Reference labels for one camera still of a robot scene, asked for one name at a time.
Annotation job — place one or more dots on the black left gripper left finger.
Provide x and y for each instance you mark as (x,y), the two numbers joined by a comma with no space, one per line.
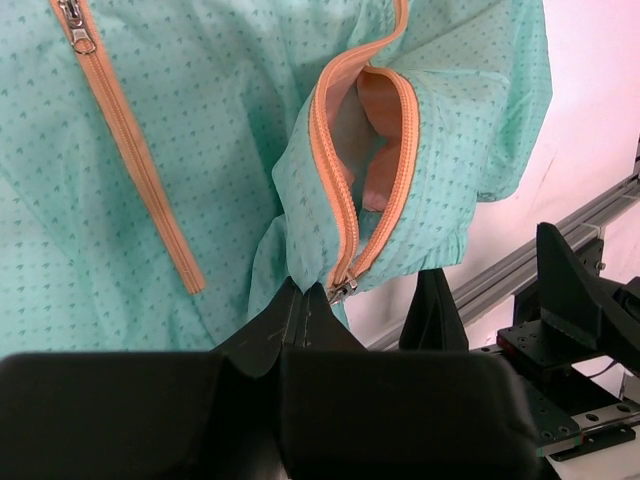
(149,415)

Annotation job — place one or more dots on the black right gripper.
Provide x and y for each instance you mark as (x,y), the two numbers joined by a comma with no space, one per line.
(573,415)

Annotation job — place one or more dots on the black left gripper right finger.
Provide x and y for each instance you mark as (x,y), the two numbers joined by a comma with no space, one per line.
(349,413)

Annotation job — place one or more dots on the teal and orange jacket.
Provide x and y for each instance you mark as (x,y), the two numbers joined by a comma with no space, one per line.
(167,165)

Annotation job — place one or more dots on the aluminium front rail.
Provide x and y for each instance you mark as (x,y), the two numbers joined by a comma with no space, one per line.
(485,303)

